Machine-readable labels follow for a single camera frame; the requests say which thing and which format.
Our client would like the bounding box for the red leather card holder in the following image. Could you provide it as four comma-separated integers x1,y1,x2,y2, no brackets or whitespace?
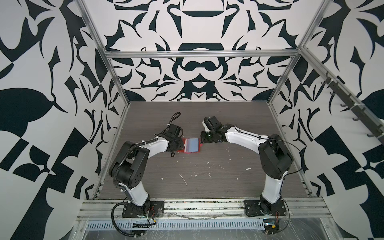
178,138,202,154

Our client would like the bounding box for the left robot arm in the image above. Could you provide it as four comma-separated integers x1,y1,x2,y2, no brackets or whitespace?
109,124,184,207

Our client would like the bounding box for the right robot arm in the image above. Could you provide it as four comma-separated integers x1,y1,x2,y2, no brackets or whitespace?
201,116,293,204

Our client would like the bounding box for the small circuit board left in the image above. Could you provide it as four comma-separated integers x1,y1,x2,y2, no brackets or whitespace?
132,221,157,229

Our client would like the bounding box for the small circuit board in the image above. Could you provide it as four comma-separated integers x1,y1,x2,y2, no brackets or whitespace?
263,219,280,236
132,221,157,229

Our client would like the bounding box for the small circuit board right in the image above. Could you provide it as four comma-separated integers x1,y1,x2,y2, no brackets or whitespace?
263,219,280,236

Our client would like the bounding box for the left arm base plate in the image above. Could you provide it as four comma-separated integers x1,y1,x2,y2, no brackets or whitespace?
122,200,165,218

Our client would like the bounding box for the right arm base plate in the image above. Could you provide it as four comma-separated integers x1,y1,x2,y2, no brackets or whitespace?
244,198,287,217

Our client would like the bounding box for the black corrugated cable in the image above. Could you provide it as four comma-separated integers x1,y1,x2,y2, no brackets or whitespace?
110,201,148,238

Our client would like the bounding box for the wall hook rack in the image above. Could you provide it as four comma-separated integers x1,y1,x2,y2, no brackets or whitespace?
322,72,384,145

